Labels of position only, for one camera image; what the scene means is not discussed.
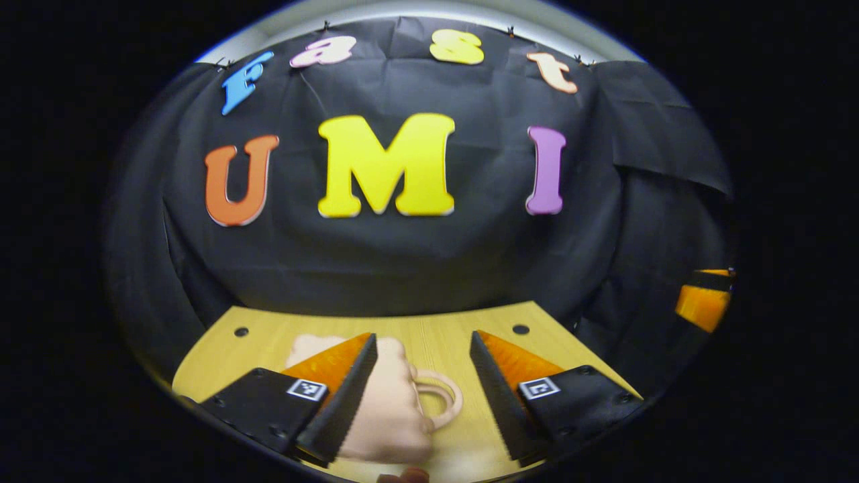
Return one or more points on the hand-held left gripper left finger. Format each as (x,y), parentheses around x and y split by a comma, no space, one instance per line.
(345,396)

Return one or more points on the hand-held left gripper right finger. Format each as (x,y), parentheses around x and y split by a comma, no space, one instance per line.
(500,396)

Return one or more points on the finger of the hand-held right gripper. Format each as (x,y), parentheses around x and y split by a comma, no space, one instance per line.
(701,305)

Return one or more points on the beige pink suitcase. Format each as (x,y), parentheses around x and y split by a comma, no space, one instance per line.
(392,409)

